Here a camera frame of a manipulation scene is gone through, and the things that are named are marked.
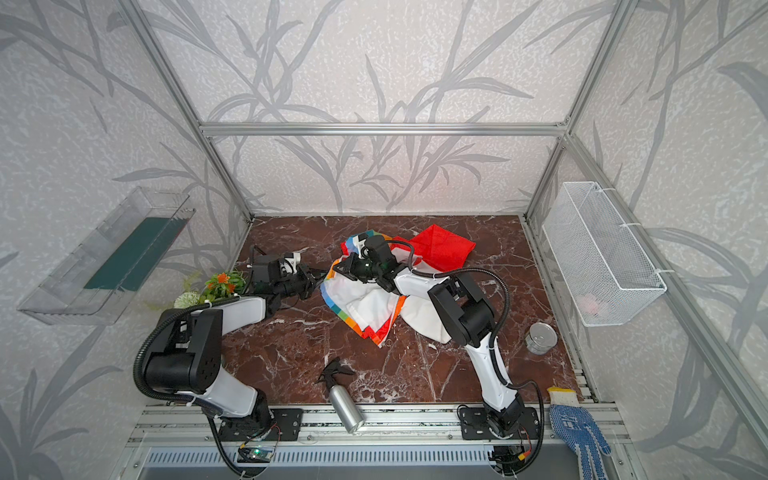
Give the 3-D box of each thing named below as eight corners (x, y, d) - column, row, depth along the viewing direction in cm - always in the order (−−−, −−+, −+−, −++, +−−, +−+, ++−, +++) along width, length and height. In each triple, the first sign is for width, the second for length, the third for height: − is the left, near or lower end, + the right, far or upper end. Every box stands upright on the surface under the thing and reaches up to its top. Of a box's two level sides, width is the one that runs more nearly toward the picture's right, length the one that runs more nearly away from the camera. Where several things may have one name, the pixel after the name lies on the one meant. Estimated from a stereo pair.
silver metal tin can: (526, 354, 87) (533, 347, 82) (520, 331, 92) (526, 322, 87) (552, 354, 87) (561, 347, 82) (545, 331, 92) (553, 322, 87)
